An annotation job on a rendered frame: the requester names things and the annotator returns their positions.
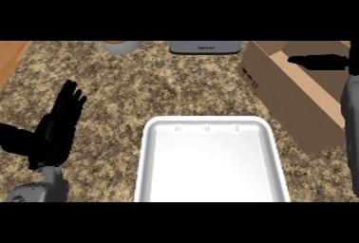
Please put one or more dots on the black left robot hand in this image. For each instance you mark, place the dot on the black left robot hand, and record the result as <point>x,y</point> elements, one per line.
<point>54,133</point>

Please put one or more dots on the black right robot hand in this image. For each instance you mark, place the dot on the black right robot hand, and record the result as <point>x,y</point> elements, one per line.
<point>322,60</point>

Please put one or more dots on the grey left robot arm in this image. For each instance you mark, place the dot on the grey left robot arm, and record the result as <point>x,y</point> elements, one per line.
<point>41,190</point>

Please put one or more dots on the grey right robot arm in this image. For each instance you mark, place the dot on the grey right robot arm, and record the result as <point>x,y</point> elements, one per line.
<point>351,126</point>

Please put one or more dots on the brown cardboard box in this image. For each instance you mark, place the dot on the brown cardboard box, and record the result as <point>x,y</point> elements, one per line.
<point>298,95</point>

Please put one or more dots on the white plastic tray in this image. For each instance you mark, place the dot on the white plastic tray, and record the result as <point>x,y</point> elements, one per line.
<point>210,161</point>

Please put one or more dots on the brown wooden board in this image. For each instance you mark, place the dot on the brown wooden board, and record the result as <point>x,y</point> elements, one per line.
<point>12,60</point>

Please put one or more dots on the dark grey appliance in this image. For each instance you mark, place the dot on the dark grey appliance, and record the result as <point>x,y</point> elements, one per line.
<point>205,47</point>

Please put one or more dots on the grey round container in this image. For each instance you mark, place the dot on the grey round container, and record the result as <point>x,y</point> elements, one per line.
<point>121,46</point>

